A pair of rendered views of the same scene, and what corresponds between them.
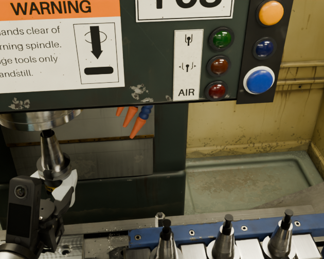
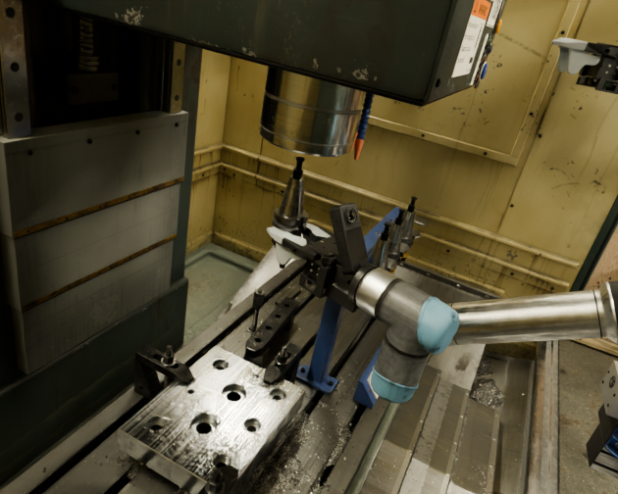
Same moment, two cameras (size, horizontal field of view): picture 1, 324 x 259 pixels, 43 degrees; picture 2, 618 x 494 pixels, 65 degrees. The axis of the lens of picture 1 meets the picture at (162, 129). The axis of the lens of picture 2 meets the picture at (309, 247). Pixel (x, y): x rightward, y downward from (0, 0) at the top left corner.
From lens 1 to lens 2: 0.94 m
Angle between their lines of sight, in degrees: 54
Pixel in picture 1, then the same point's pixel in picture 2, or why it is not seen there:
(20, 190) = (353, 213)
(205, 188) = not seen: hidden behind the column
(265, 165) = (189, 268)
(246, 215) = (278, 278)
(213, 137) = not seen: hidden behind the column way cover
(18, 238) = (361, 261)
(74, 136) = (105, 263)
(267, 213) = (287, 271)
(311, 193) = (272, 259)
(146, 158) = (166, 269)
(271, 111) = not seen: hidden behind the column
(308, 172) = (231, 257)
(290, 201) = (261, 272)
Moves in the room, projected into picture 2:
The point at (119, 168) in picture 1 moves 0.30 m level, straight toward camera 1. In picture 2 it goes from (141, 293) to (237, 337)
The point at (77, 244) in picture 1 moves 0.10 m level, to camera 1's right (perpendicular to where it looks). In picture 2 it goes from (224, 354) to (252, 334)
